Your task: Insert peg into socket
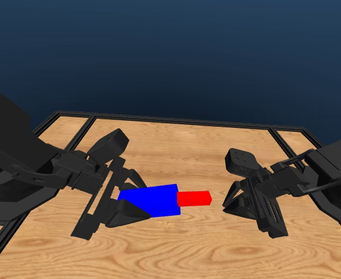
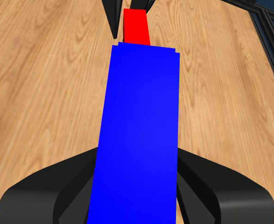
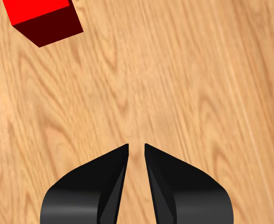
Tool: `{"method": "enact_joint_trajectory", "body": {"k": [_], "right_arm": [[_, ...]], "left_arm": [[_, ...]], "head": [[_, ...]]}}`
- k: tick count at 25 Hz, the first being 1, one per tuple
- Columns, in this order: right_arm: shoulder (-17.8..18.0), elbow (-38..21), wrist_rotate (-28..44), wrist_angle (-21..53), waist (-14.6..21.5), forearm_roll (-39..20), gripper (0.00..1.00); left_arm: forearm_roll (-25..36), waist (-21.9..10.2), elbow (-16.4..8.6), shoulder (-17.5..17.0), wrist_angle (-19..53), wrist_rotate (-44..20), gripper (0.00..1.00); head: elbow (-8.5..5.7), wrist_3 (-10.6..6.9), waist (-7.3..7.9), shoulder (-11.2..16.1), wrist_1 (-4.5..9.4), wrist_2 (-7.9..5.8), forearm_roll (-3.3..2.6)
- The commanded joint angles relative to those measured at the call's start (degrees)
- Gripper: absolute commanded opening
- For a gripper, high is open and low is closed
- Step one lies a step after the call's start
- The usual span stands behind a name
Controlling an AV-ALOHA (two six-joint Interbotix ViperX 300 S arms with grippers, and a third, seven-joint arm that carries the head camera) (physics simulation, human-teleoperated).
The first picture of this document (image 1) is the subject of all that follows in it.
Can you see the blue hollow socket block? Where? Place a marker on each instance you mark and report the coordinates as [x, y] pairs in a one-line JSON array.
[[152, 200]]

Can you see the black table frame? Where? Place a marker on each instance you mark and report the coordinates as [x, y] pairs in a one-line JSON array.
[[187, 119]]

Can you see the thin red peg bar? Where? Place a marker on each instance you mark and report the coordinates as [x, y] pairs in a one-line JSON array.
[[193, 198]]

